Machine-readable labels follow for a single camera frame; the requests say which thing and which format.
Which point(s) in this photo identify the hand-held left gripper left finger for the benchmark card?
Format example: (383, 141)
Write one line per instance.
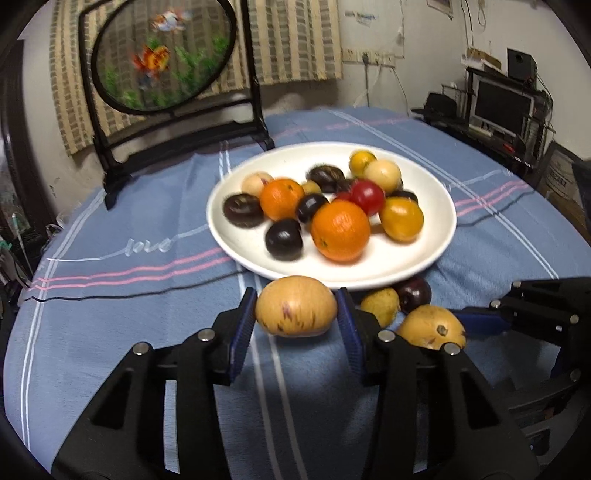
(244, 330)

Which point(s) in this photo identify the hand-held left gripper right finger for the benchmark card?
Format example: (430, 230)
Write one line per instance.
(349, 332)

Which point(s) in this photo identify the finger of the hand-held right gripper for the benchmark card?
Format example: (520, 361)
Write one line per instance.
(565, 376)
(485, 321)

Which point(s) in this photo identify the small yellow-green fruit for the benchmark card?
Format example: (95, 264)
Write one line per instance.
(380, 307)

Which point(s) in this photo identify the tan purple-speckled fruit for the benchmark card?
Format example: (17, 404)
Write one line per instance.
(295, 309)

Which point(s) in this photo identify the dark purple plum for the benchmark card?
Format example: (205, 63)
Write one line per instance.
(311, 207)
(283, 239)
(414, 295)

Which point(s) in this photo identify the white round plate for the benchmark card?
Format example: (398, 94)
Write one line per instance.
(401, 263)

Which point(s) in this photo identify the orange tangerine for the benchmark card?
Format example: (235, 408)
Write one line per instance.
(340, 229)
(282, 198)

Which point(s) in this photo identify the dark brown mangosteen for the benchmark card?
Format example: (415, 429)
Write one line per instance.
(243, 210)
(345, 184)
(408, 194)
(324, 177)

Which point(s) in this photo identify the yellow-orange round fruit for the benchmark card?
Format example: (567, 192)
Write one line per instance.
(401, 219)
(361, 161)

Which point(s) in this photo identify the small red fruit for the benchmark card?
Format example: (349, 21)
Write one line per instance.
(343, 196)
(368, 197)

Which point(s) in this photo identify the pale beige spotted fruit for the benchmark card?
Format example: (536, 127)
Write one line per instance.
(255, 183)

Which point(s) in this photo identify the small tan longan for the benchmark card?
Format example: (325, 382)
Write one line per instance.
(310, 187)

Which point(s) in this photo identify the blue striped tablecloth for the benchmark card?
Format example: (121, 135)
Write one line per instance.
(138, 323)

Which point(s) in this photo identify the white printed box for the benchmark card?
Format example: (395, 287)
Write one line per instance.
(561, 173)

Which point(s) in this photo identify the dark low cabinet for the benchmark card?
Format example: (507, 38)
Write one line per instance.
(480, 143)

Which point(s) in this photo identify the computer monitor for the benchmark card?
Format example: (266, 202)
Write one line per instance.
(501, 105)

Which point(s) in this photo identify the black hat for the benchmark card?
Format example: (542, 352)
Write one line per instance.
(436, 106)

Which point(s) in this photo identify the black speaker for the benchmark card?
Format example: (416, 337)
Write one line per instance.
(521, 63)

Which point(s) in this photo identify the goldfish screen on black stand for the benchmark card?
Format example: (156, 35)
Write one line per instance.
(161, 60)

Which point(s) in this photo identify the beige checked curtain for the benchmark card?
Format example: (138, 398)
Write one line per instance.
(295, 41)

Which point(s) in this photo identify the dark framed painting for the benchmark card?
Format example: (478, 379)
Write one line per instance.
(23, 115)

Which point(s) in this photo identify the white wall socket strip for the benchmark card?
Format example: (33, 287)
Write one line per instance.
(381, 58)

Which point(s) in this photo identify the white wall socket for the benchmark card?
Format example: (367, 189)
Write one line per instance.
(350, 55)

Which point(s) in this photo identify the wall picture frame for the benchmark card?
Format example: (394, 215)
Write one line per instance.
(441, 4)

